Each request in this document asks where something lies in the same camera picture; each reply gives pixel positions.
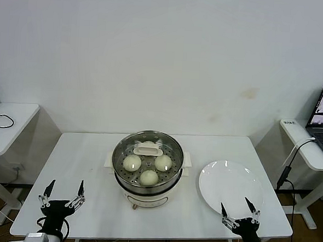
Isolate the thin black looped cable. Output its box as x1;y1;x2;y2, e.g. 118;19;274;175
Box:
0;113;15;131

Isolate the white round plate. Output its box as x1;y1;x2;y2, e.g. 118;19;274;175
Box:
196;158;267;221

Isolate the white flat cable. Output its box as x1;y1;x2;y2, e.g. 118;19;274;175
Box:
283;135;318;167

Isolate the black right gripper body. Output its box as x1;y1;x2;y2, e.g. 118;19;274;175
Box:
232;217;270;242

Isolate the white side desk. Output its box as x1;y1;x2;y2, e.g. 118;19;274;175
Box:
250;116;323;230
0;101;63;229

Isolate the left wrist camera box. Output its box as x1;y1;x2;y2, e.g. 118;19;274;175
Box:
24;231;48;242

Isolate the perforated steel steamer basket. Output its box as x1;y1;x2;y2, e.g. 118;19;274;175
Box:
102;127;195;197

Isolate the glass lid with cream handle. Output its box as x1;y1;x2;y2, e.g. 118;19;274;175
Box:
111;128;186;190

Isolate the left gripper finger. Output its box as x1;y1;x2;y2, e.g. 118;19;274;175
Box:
37;178;56;209
67;178;88;211

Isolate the cream electric cooker base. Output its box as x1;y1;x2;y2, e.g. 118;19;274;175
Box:
105;164;189;213

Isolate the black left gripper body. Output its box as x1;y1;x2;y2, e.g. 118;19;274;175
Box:
39;198;77;235

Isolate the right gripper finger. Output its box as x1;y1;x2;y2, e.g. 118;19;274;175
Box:
218;203;241;229
243;197;262;225

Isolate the black cable with adapter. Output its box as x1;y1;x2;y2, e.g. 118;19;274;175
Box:
274;137;317;218

